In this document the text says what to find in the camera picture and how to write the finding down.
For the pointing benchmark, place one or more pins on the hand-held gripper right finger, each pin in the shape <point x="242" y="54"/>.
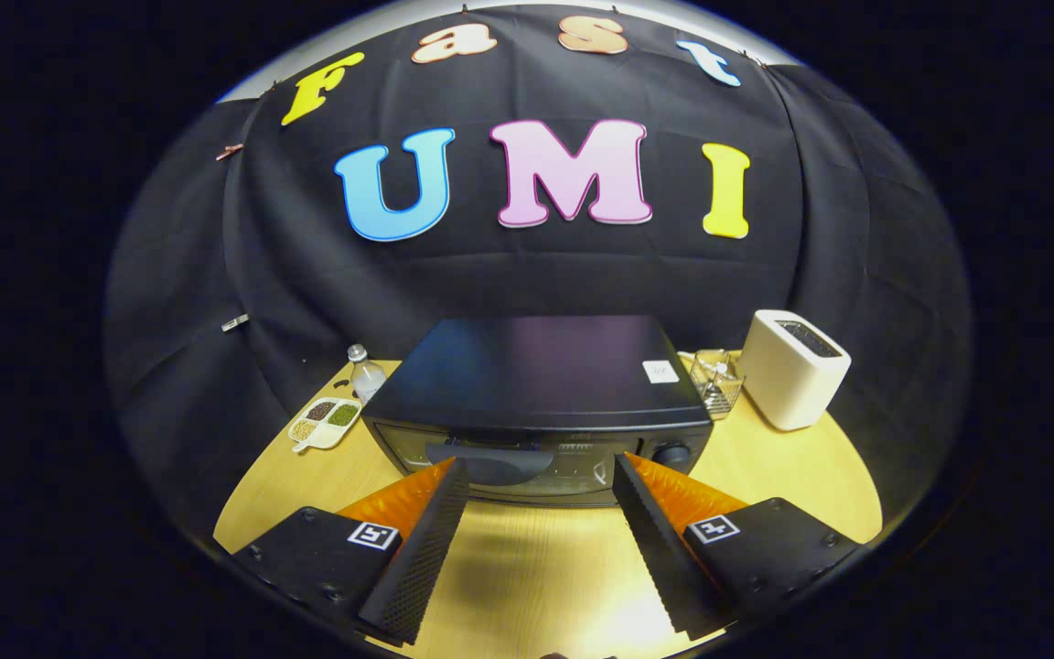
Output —
<point x="655" y="549"/>

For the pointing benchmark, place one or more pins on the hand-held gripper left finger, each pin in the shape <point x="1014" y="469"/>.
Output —
<point x="426" y="558"/>

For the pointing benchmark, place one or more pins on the black toaster oven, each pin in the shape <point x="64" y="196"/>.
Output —
<point x="536" y="366"/>

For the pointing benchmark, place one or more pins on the white toaster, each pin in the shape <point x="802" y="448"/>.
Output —
<point x="788" y="380"/>

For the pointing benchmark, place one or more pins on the white divided bean dish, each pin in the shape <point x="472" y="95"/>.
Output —
<point x="326" y="430"/>

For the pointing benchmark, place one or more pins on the clear plastic bottle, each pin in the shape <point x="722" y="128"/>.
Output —
<point x="367" y="377"/>

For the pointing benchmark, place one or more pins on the white cloth clip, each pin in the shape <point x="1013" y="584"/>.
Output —
<point x="235" y="322"/>

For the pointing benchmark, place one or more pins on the pink cloth clip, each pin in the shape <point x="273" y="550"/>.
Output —
<point x="230" y="152"/>

